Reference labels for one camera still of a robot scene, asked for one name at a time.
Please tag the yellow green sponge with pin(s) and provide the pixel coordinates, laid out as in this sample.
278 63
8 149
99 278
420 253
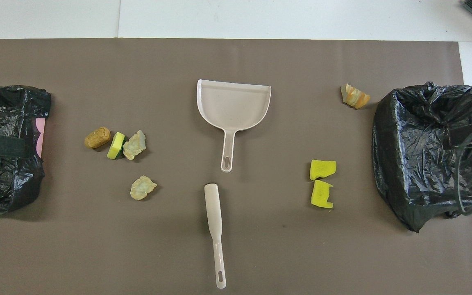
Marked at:
116 146

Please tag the brown paper table mat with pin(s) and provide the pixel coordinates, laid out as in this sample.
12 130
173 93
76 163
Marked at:
260 246

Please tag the notched yellow sponge piece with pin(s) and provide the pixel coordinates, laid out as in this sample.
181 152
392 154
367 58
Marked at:
321 194

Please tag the tall black bag-lined bin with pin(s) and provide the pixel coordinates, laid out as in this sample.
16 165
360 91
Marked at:
416 155

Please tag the beige hand brush black bristles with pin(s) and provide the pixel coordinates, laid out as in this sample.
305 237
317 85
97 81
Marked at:
212 205

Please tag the brown toy bread roll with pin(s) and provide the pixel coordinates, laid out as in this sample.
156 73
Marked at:
97 138

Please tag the orange striped toy croissant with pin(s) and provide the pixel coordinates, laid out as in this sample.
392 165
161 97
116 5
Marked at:
355 97

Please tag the pink bin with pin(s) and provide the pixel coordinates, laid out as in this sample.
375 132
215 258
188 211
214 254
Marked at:
40 135

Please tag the low black trash bag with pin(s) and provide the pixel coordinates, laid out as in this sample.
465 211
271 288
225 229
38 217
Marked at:
6 110

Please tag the pale toy croissant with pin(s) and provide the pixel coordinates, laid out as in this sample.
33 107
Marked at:
142 187
134 145

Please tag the beige plastic dustpan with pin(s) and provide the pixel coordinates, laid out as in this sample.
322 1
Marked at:
232 104

